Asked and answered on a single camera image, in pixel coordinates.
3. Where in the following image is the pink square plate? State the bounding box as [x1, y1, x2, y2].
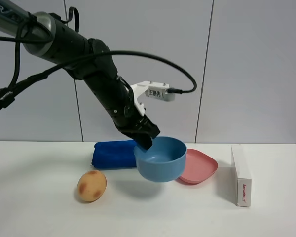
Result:
[178, 149, 219, 185]

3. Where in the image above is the blue folded towel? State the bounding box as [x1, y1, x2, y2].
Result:
[91, 140, 137, 169]

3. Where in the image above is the white long carton box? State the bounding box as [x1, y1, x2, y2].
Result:
[231, 144, 252, 207]

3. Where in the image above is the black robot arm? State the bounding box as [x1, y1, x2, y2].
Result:
[0, 0, 160, 149]

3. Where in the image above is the blue plastic bowl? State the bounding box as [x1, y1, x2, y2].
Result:
[134, 136, 187, 182]

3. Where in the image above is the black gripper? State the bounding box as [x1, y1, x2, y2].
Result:
[115, 109, 160, 150]

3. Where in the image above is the brown spotted bread bun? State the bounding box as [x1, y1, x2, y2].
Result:
[77, 170, 107, 202]

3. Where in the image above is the black camera cable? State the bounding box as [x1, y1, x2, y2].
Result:
[0, 6, 198, 121]

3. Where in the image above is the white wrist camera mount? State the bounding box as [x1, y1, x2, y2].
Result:
[131, 81, 175, 116]

